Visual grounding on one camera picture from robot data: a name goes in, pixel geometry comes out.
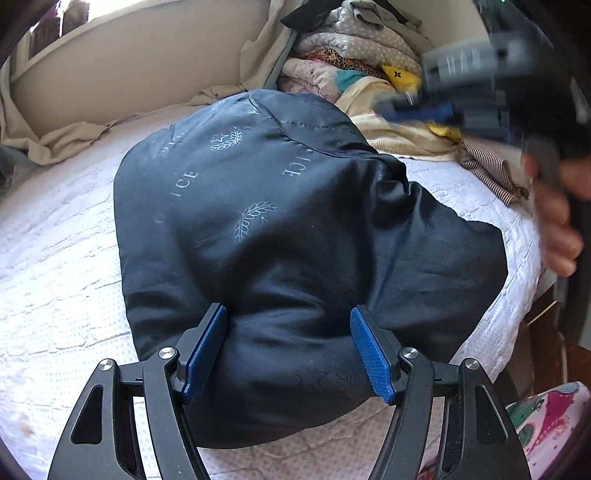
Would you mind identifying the brown striped cloth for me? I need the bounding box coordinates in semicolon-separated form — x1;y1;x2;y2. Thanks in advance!
457;138;531;208

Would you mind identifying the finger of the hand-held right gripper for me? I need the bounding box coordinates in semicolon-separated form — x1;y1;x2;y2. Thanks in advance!
379;99;462;126

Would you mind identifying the bed with white cover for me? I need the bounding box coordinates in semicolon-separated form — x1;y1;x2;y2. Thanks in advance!
0;99;559;480

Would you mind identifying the beige curtain green lining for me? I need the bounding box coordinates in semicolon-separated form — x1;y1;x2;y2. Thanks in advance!
191;0;301;108
0;60;139;195

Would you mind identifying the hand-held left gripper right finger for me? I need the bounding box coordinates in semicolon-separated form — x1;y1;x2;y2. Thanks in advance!
349;305;529;480

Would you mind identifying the person's right hand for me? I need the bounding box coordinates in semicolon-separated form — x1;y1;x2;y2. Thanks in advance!
522;152;591;278

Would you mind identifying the black padded jacket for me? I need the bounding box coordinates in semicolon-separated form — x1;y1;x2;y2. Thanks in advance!
113;89;509;449

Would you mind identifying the pile of folded quilts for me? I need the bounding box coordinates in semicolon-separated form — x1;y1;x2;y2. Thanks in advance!
277;0;437;100

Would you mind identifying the person's patterned trouser leg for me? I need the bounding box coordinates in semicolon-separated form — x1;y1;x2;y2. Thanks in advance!
416;381;591;480

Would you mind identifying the window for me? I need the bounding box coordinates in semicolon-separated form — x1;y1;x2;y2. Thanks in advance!
28;0;121;61

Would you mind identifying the black cloth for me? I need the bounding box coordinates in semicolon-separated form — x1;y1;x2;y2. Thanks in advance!
281;0;345;34

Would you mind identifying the yellow cushion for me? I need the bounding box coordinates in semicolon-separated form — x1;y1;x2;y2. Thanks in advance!
381;65;462;139

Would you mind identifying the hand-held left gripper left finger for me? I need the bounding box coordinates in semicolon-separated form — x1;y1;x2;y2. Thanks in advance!
46;302;229;480

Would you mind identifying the cream blanket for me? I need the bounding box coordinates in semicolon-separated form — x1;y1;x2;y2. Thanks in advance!
335;76;462;162

